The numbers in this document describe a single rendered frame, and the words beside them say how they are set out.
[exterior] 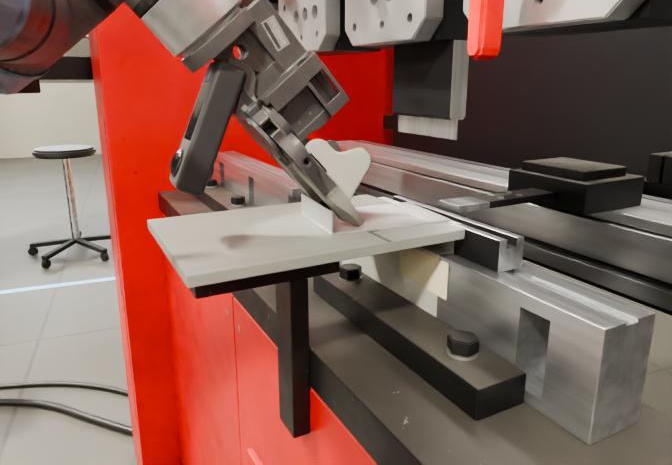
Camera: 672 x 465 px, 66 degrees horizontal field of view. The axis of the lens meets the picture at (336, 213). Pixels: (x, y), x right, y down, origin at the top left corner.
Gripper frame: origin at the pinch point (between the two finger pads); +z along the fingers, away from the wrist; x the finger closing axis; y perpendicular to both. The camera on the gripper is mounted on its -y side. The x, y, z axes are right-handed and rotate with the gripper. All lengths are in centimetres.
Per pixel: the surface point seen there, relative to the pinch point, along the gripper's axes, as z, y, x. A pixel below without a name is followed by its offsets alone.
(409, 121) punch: 0.5, 13.7, 4.7
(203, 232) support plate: -7.6, -10.5, 1.2
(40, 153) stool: -18, -69, 317
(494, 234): 9.3, 9.0, -8.5
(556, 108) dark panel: 32, 50, 31
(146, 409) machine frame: 43, -61, 84
